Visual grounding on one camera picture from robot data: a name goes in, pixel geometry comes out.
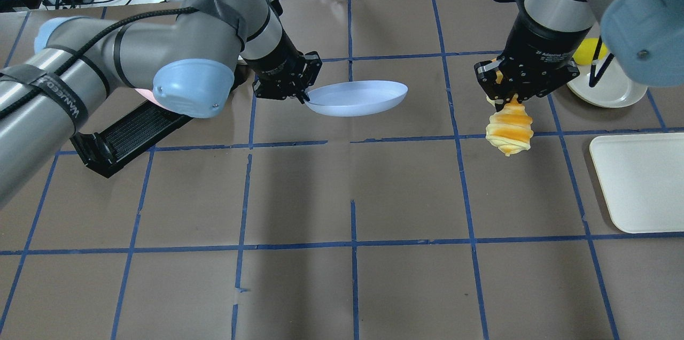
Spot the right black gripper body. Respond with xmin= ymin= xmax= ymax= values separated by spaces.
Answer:
xmin=474 ymin=19 xmax=580 ymax=97

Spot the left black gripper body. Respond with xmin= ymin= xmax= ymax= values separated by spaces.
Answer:
xmin=242 ymin=35 xmax=323 ymax=101

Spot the croissant bread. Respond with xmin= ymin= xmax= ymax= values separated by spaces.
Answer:
xmin=485 ymin=94 xmax=533 ymax=157

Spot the blue plate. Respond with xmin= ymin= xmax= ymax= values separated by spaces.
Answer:
xmin=305 ymin=80 xmax=409 ymax=118

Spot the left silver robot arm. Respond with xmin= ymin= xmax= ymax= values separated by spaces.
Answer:
xmin=1 ymin=0 xmax=322 ymax=206

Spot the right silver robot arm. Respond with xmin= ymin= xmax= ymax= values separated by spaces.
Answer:
xmin=474 ymin=0 xmax=683 ymax=111

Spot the cream plate with lemon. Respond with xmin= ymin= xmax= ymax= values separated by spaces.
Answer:
xmin=567 ymin=59 xmax=648 ymax=109

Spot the pink plate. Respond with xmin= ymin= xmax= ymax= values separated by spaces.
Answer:
xmin=134 ymin=88 xmax=161 ymax=106

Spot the yellow lemon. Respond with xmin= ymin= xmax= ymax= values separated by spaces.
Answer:
xmin=572 ymin=37 xmax=609 ymax=66

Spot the cream rectangular tray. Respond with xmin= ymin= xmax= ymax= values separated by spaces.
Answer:
xmin=589 ymin=132 xmax=683 ymax=234

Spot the black dish rack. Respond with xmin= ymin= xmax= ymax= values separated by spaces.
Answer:
xmin=70 ymin=101 xmax=193 ymax=177

